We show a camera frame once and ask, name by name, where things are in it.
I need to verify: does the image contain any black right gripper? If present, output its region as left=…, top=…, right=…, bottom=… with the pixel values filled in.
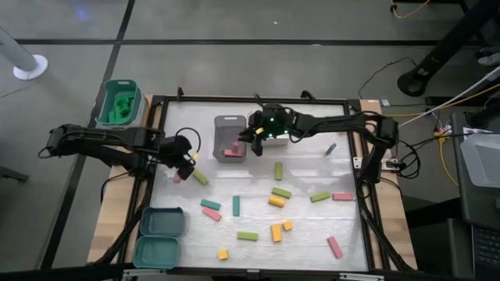
left=237, top=103, right=294, bottom=157

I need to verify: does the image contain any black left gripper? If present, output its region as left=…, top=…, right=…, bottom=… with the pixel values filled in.
left=159, top=134, right=197, bottom=182

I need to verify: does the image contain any grey translucent plastic bin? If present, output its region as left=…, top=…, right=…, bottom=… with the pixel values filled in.
left=212, top=114, right=248, bottom=163

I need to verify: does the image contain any blue-grey plastic bin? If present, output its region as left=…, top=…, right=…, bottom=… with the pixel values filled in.
left=139, top=206, right=187, bottom=238

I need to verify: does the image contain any pale grey plastic bin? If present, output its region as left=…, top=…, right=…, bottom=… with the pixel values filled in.
left=95, top=91, right=149, bottom=130

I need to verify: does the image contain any teal plastic bin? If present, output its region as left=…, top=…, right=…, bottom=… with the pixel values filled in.
left=132, top=235, right=181, bottom=271
left=95, top=79, right=144, bottom=128

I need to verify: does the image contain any small connector box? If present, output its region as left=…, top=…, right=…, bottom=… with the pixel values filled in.
left=382, top=158, right=405, bottom=172

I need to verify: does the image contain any dark floor object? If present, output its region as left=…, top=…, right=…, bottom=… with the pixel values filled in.
left=0, top=165, right=30, bottom=183

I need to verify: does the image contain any white pole with round base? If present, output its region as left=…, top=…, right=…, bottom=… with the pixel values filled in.
left=0, top=25, right=49, bottom=81

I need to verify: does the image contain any power strip with plugs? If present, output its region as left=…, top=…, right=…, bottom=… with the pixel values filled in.
left=432, top=123, right=454, bottom=138

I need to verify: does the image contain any white conduit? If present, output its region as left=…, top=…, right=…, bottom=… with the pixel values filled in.
left=398, top=65, right=500, bottom=128

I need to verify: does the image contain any black stand with round base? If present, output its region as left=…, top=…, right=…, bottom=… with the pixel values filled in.
left=397, top=0, right=500, bottom=98

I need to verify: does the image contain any black cabinet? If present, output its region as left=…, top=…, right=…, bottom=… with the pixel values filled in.
left=402, top=194, right=473, bottom=281

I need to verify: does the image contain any black desk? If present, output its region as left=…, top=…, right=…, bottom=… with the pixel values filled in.
left=451, top=112, right=500, bottom=231

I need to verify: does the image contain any grey device box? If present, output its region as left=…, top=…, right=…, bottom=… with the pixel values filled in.
left=459, top=132, right=500, bottom=189

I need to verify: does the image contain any person's shoe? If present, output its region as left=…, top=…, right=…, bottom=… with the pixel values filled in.
left=477, top=46, right=500, bottom=66

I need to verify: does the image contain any black keyboard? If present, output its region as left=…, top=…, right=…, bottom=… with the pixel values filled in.
left=471, top=224, right=500, bottom=280

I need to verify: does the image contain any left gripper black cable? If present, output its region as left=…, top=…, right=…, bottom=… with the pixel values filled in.
left=174, top=126, right=202, bottom=159

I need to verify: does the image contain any black table frame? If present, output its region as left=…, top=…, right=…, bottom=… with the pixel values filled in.
left=116, top=94, right=417, bottom=275

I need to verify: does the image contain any black cable bundle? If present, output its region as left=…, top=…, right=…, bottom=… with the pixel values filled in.
left=357, top=179, right=415, bottom=272
left=89, top=177, right=152, bottom=266

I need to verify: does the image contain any thin black cable loop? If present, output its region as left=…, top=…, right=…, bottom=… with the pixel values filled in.
left=100, top=171, right=132, bottom=205

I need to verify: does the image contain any silver frame bracket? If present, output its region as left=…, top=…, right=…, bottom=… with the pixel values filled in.
left=123, top=268, right=167, bottom=281
left=338, top=272, right=386, bottom=281

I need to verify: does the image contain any black floor cable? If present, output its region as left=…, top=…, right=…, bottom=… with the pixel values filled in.
left=358, top=56, right=418, bottom=99

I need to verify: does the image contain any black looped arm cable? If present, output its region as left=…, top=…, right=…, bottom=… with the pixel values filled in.
left=398, top=139, right=422, bottom=180

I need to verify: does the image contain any yellow power cable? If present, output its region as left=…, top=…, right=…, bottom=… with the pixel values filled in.
left=434, top=132, right=460, bottom=187

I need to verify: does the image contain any long yellow floor cable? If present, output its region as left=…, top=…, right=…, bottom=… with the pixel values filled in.
left=384, top=83, right=500, bottom=118

